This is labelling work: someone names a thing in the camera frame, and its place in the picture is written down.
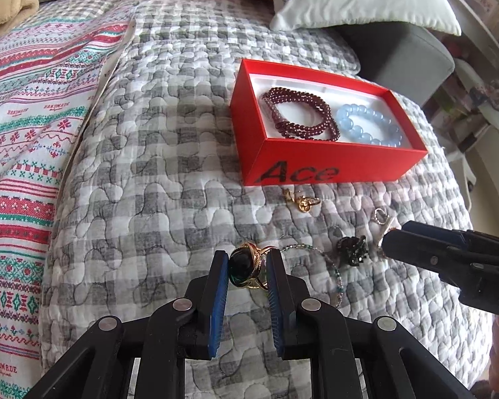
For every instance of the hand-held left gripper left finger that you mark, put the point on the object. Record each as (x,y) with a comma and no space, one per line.
(218,299)

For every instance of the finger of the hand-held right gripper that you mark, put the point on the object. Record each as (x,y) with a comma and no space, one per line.
(416,251)
(436,232)

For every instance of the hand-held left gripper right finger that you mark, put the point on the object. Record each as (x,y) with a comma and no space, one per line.
(276,304)

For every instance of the red jewelry box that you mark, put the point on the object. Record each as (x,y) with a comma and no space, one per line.
(291,166)

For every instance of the black flower brooch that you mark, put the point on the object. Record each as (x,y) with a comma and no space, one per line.
(351,250)

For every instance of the gold charm earring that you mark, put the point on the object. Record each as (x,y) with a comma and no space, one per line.
(305,203)

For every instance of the grey checked quilt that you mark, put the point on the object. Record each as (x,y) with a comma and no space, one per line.
(158,153)

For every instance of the cluttered white shelf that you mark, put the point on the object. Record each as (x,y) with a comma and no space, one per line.
(486,70)

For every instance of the grey upholstered stool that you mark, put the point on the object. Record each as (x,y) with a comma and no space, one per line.
(403,58)

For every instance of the striped patterned blanket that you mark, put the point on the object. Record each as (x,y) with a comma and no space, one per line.
(20,141)

